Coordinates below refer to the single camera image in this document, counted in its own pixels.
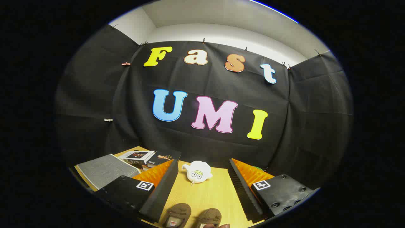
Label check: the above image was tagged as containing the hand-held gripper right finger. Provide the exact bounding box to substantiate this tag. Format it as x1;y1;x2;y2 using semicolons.
228;158;321;222

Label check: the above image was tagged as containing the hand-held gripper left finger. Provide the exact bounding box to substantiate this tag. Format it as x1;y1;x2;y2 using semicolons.
94;159;179;223

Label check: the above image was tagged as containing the brown fuzzy shoe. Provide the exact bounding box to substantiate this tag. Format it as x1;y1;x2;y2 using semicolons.
196;208;222;228
163;203;192;228

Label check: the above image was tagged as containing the grey fabric storage box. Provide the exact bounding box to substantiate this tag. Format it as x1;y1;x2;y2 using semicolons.
76;154;141;191

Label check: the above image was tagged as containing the dark blue hardcover book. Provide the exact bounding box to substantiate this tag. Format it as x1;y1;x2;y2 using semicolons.
146;149;181;168

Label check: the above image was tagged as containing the white plush toy with eyes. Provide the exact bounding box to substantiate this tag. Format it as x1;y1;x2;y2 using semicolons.
182;161;213;185

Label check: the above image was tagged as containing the white boxed book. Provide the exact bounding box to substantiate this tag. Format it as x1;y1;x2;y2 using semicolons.
118;150;155;166

